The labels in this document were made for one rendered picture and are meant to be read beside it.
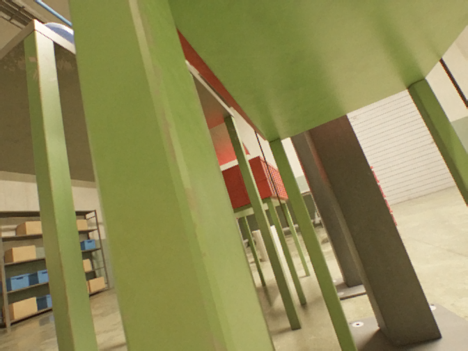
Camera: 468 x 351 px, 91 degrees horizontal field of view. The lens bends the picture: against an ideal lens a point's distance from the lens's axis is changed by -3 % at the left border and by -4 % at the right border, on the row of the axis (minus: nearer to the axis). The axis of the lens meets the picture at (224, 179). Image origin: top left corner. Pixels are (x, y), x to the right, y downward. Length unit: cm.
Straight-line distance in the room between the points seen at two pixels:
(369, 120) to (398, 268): 598
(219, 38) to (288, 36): 8
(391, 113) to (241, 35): 658
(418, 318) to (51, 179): 89
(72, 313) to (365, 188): 73
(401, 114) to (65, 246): 672
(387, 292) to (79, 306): 71
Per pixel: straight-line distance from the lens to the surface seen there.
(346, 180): 77
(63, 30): 85
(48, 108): 58
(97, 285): 670
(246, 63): 32
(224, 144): 134
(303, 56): 35
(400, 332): 85
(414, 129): 679
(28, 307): 587
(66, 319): 48
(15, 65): 78
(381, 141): 657
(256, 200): 103
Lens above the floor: 41
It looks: 13 degrees up
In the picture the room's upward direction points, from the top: 17 degrees counter-clockwise
